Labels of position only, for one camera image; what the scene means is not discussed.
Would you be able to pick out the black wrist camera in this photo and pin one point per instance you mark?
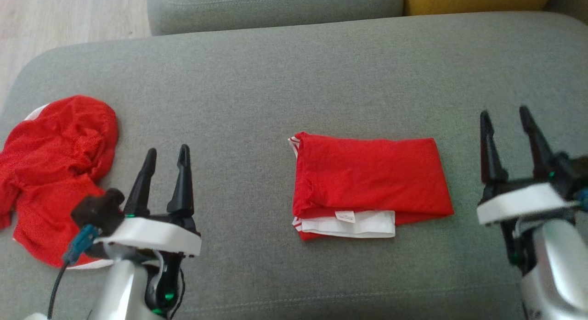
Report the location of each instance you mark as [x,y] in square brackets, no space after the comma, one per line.
[572,171]
[96,210]

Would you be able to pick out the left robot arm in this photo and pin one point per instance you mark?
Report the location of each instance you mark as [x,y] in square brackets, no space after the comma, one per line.
[124,292]

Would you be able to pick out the red mesh jersey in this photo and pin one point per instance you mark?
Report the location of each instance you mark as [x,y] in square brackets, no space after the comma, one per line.
[50,173]

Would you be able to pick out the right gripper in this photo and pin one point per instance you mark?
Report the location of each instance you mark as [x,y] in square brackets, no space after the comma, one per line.
[519,203]

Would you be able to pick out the grey back cushion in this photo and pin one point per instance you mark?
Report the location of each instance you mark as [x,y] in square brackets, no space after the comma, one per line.
[275,5]

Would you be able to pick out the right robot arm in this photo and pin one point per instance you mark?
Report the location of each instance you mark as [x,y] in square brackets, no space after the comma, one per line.
[556,265]

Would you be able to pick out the teal left camera connector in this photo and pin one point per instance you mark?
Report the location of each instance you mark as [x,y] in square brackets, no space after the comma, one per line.
[81,244]

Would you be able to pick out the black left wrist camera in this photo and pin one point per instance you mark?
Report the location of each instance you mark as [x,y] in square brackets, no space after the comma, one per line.
[96,210]

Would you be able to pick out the taupe partition panel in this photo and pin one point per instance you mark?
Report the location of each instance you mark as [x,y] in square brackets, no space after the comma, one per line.
[574,3]

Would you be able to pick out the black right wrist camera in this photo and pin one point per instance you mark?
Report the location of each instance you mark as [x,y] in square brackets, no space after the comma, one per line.
[572,171]

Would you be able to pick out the red shorts with white trim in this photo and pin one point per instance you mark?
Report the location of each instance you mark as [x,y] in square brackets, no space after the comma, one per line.
[367,177]

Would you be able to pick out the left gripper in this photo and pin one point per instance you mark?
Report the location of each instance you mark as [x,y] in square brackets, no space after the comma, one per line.
[156,235]

